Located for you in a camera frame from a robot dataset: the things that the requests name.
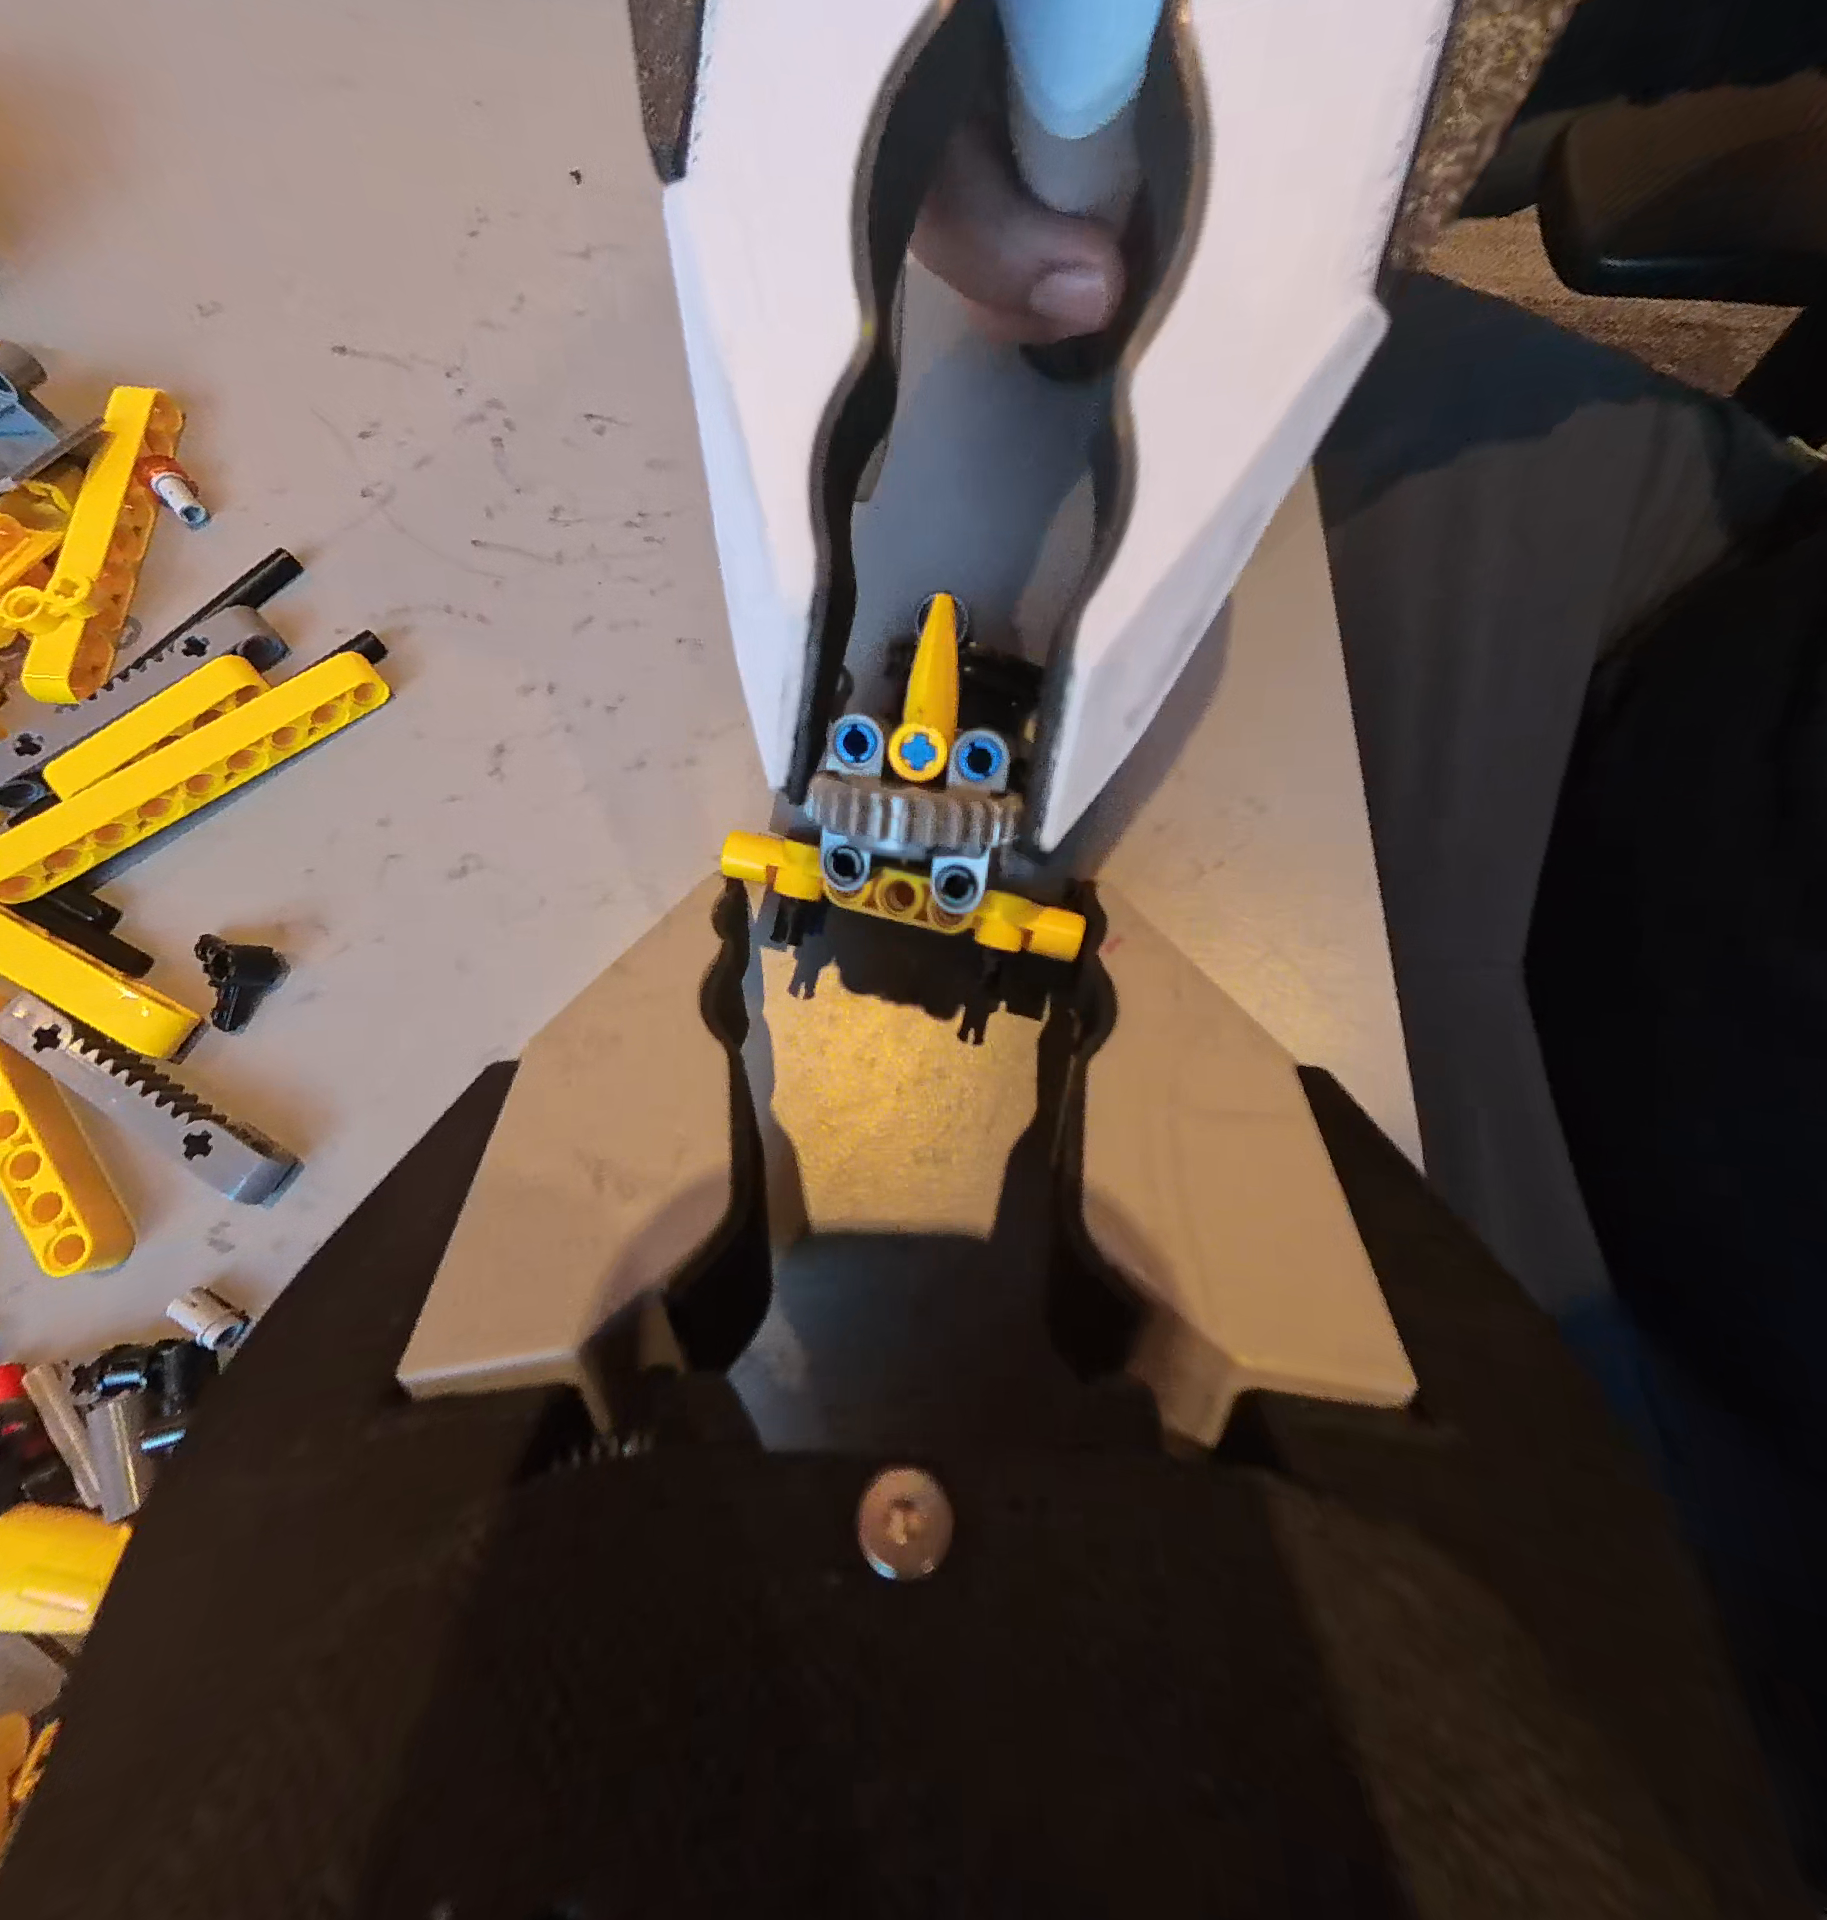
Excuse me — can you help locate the person's dark clothing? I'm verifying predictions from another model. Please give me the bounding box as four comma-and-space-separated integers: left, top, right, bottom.
1310, 316, 1827, 1920

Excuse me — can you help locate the pile of yellow beams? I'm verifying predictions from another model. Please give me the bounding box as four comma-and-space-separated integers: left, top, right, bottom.
0, 343, 393, 1280

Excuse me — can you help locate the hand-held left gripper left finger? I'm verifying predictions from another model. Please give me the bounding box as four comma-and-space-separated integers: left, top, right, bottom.
393, 882, 780, 1403

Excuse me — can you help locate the small black connector piece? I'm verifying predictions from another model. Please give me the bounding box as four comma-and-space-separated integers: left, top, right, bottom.
192, 932, 290, 1034

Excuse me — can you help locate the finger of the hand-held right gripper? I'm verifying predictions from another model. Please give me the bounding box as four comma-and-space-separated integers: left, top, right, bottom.
658, 0, 956, 797
1030, 0, 1459, 858

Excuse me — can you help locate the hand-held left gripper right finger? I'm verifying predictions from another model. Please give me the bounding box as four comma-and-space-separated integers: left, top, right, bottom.
1055, 884, 1420, 1442

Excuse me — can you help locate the grey gear rack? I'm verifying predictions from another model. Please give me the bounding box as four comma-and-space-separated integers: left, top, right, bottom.
0, 991, 303, 1206
0, 547, 303, 815

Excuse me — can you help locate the grey yellow lego cab piece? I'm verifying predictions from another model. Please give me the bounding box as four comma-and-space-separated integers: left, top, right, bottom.
722, 629, 1090, 964

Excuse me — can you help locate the yellow curved panel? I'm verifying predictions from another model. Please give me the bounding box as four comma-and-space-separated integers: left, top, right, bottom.
0, 1505, 134, 1637

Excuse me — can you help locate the black office chair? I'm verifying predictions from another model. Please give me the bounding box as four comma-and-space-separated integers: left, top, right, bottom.
1496, 89, 1827, 452

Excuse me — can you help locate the grey desk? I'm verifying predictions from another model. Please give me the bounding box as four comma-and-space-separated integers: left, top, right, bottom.
0, 0, 1428, 1698

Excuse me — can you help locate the person's right hand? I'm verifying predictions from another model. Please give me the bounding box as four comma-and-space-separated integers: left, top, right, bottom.
911, 127, 1133, 338

